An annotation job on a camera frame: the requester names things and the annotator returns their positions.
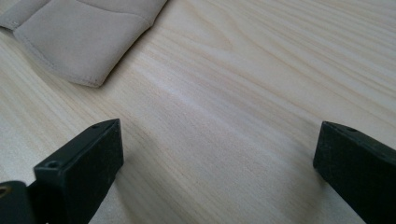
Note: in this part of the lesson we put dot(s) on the beige cloth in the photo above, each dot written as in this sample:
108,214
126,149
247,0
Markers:
77,40

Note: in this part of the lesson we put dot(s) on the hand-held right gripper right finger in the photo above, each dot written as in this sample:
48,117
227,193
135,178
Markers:
358,168

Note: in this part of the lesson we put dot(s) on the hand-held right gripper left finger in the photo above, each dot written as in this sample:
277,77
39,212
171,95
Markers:
77,168

